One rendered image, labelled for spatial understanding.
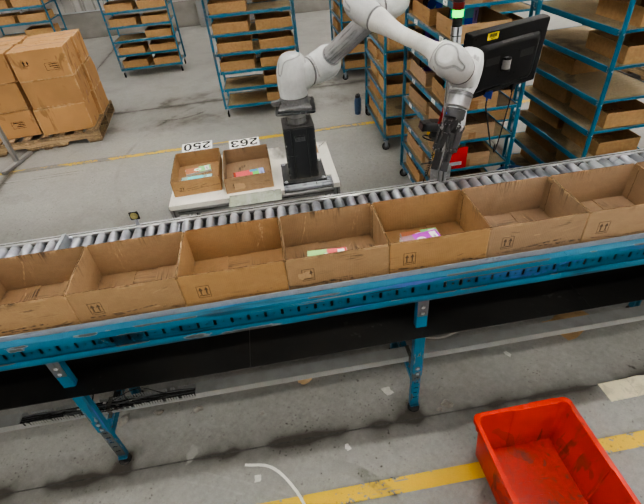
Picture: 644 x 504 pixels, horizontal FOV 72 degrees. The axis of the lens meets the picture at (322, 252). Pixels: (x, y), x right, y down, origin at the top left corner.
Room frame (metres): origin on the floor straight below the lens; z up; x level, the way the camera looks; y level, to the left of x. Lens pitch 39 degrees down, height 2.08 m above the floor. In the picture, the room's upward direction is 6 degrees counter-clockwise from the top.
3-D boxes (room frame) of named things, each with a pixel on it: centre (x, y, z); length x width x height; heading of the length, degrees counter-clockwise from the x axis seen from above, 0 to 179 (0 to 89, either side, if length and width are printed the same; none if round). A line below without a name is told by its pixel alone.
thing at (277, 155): (2.53, 0.37, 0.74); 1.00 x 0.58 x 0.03; 94
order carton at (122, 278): (1.34, 0.74, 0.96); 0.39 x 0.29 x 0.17; 95
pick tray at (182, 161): (2.50, 0.71, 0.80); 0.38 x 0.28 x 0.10; 6
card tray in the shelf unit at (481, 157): (2.87, -1.04, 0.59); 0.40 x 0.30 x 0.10; 3
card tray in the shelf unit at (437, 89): (2.87, -1.03, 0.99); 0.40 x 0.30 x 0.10; 1
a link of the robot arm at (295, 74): (2.45, 0.06, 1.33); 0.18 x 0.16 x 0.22; 128
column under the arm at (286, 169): (2.44, 0.06, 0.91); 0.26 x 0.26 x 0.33; 4
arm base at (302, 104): (2.45, 0.08, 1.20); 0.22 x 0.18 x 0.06; 90
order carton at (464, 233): (1.44, -0.43, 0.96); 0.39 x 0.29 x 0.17; 95
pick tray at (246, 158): (2.48, 0.40, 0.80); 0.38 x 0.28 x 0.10; 6
